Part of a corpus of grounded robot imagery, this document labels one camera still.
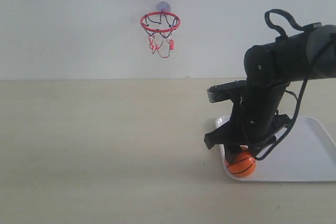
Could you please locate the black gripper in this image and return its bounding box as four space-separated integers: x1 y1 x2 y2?
204 95 291 165

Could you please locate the small orange basketball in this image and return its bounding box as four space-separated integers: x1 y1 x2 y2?
225 146 257 178

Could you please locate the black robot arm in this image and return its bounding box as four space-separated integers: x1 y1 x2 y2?
204 8 335 163

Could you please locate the red basketball hoop with net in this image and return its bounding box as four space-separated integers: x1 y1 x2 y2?
140 11 181 59

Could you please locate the white plastic tray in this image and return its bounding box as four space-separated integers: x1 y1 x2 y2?
219 116 335 182

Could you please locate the clear suction cup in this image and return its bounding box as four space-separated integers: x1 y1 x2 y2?
156 1 171 13

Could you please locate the black cable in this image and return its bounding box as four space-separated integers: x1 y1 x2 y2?
246 31 336 161

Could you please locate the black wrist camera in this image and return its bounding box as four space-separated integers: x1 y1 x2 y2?
207 80 246 103

